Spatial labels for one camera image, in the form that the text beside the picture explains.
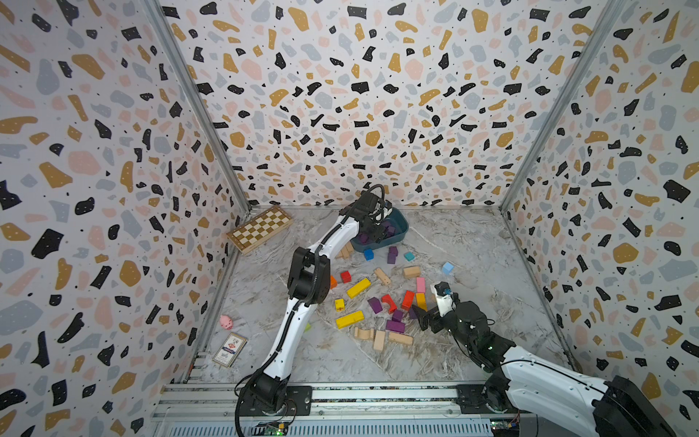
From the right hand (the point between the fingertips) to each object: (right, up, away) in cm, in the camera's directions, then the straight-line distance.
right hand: (428, 299), depth 84 cm
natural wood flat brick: (-9, -13, +2) cm, 15 cm away
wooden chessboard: (-63, +22, +26) cm, 72 cm away
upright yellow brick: (-1, -2, +9) cm, 9 cm away
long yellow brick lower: (-25, -8, +4) cm, 26 cm away
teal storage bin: (-6, +26, +32) cm, 42 cm away
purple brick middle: (-16, -4, +9) cm, 19 cm away
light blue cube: (+11, +7, +16) cm, 21 cm away
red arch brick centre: (-12, -2, +9) cm, 15 cm away
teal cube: (-2, +11, +22) cm, 25 cm away
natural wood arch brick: (-20, -11, +1) cm, 23 cm away
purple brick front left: (-10, -10, +4) cm, 14 cm away
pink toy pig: (-64, -8, +2) cm, 64 cm away
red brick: (-5, -2, +9) cm, 10 cm away
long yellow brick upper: (-22, +1, +13) cm, 26 cm away
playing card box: (-60, -15, -2) cm, 62 cm away
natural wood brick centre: (-2, +6, +16) cm, 18 cm away
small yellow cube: (-28, -3, +6) cm, 29 cm away
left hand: (-13, +22, +21) cm, 33 cm away
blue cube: (-18, +12, +20) cm, 30 cm away
